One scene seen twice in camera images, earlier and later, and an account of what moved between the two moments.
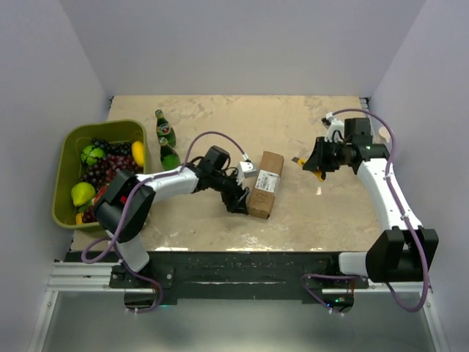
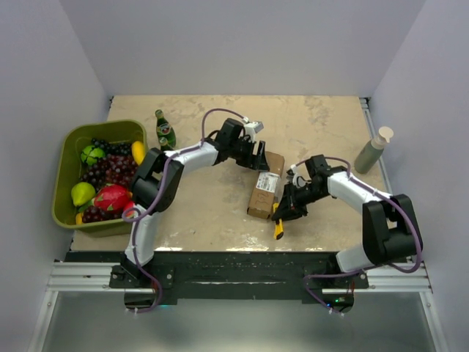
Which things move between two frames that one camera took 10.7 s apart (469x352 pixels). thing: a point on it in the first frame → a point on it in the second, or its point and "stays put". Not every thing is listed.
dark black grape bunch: (112, 148) stays put
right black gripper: (317, 160) → (289, 207)
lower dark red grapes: (89, 215) stays put
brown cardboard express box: (261, 199) stays put
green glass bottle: (164, 129) stays put
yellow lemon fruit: (138, 152) stays put
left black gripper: (235, 199) → (256, 162)
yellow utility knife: (301, 161) → (278, 230)
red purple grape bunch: (100, 174) stays put
